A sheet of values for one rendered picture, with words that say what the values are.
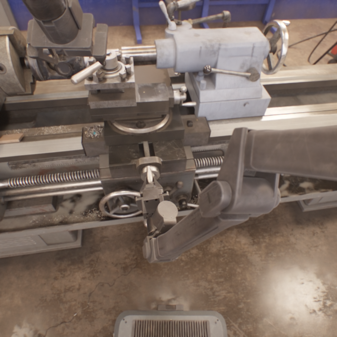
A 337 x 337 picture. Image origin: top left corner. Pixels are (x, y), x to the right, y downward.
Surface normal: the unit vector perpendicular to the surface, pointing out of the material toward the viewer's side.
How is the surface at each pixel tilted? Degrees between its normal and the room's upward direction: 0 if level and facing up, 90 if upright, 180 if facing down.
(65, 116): 13
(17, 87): 105
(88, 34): 30
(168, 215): 18
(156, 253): 72
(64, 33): 115
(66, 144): 36
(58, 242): 90
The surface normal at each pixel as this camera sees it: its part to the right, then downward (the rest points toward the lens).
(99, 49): 0.02, -0.14
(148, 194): -0.07, -0.61
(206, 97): 0.15, 0.39
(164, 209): 0.33, -0.63
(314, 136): -0.92, -0.13
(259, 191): 0.38, -0.29
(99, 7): 0.16, 0.78
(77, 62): 0.47, 0.70
